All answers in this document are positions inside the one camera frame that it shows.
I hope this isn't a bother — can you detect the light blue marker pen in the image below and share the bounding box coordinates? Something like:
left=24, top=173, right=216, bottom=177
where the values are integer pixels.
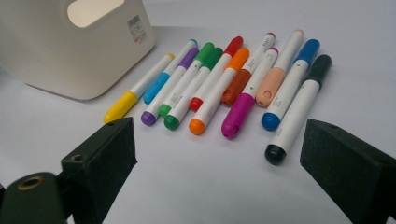
left=143, top=38, right=199, bottom=105

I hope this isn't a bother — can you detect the black marker pen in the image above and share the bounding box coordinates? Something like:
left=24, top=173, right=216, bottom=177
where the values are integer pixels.
left=264, top=53, right=332, bottom=166

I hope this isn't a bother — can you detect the pale lavender table mat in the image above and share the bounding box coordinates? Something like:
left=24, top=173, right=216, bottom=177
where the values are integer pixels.
left=0, top=0, right=396, bottom=224

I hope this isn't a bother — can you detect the dark blue marker pen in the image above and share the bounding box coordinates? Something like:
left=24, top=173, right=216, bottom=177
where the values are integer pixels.
left=261, top=38, right=321, bottom=132

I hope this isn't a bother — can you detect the magenta marker pen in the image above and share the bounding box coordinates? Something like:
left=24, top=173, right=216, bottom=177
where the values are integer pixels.
left=220, top=47, right=280, bottom=140

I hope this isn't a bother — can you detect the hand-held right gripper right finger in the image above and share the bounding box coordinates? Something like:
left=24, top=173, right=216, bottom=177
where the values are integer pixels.
left=300, top=118, right=396, bottom=224

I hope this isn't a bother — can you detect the white plastic storage box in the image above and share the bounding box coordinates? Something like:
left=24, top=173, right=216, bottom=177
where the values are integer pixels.
left=0, top=0, right=156, bottom=101

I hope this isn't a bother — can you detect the brown marker pen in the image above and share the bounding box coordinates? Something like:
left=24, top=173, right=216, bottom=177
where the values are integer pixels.
left=220, top=32, right=276, bottom=106

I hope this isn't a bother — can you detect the red marker pen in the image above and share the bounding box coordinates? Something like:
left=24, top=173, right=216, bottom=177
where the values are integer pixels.
left=189, top=35, right=245, bottom=113

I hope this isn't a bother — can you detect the peach marker pen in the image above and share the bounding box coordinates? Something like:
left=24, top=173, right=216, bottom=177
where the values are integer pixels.
left=255, top=29, right=305, bottom=108

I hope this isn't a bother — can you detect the purple marker pen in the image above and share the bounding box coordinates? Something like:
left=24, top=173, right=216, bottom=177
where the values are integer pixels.
left=140, top=47, right=200, bottom=127

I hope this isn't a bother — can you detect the yellow marker pen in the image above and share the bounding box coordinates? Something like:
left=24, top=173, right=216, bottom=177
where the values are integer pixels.
left=103, top=51, right=176, bottom=125

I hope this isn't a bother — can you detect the light green marker pen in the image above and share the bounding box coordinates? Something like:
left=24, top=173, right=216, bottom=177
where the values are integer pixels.
left=157, top=41, right=216, bottom=119

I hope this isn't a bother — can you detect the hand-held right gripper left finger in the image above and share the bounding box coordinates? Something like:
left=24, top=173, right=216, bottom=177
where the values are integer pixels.
left=60, top=117, right=138, bottom=224

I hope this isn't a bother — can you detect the dark green marker pen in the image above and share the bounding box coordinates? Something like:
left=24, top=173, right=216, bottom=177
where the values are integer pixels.
left=163, top=47, right=224, bottom=131

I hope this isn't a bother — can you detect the orange marker pen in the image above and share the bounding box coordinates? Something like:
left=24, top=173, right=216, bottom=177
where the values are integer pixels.
left=188, top=47, right=251, bottom=136

